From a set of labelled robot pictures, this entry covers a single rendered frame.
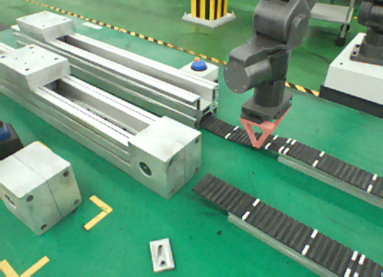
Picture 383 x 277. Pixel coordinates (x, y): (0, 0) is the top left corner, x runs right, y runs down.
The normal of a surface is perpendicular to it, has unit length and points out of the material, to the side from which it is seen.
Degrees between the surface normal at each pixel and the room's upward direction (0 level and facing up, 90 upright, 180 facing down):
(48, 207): 90
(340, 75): 90
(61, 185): 90
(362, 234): 0
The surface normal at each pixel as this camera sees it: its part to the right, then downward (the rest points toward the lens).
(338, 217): 0.00, -0.79
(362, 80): -0.63, 0.48
